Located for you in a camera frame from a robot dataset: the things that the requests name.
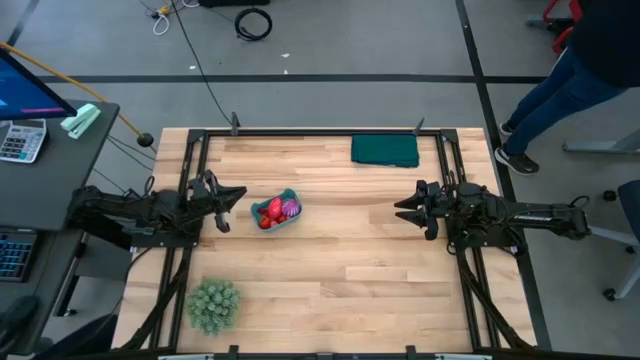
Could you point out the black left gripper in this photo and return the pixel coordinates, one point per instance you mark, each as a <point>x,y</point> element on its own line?
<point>205,197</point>

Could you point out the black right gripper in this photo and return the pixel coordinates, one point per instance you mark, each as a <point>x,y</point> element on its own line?
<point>435,210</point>

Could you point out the red strawberry with green stem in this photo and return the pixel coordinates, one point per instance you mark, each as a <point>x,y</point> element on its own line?
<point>265,222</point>

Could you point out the large red dragon fruit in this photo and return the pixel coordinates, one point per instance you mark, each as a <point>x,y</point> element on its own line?
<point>275,207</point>

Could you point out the purple spiky fruit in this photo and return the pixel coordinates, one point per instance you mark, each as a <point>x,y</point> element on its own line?
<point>291,207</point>

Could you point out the teal tupperware container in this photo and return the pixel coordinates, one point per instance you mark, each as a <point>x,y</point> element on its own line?
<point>295,221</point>

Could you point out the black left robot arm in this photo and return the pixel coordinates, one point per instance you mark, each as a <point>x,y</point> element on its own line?
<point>125,210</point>

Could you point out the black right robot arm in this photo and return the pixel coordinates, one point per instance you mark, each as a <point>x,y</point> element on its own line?
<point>540,218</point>

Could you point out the folded green towel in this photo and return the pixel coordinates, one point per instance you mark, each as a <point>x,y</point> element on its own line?
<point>385,150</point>

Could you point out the green succulent plant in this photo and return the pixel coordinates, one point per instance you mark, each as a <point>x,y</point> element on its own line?
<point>213,306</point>

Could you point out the mint green stapler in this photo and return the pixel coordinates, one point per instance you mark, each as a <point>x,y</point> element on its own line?
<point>80,121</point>

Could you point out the person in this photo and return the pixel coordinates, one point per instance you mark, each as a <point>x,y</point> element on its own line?
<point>550,100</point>

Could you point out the black desk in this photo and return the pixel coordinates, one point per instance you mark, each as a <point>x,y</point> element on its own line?
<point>50,170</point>

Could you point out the grey metal table foot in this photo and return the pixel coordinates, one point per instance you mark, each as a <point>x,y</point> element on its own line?
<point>600,146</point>

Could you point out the black box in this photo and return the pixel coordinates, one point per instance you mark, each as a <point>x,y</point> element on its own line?
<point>232,2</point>

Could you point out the office chair with white base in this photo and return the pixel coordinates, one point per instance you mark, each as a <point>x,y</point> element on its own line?
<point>630,210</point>

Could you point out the grey calculator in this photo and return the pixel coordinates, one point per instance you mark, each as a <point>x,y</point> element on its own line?
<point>22,142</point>

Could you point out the backlit black keyboard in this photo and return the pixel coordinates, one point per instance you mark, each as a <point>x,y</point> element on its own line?
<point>14,257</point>

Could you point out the red and black cart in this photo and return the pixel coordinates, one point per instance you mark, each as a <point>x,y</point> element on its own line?
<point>562,37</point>

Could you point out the computer monitor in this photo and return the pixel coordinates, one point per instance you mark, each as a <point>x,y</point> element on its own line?
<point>25,95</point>

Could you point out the black computer mouse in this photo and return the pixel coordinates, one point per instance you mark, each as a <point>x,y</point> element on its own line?
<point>17,312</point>

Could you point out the black metal table frame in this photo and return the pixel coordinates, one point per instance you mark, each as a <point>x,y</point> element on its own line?
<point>320,132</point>

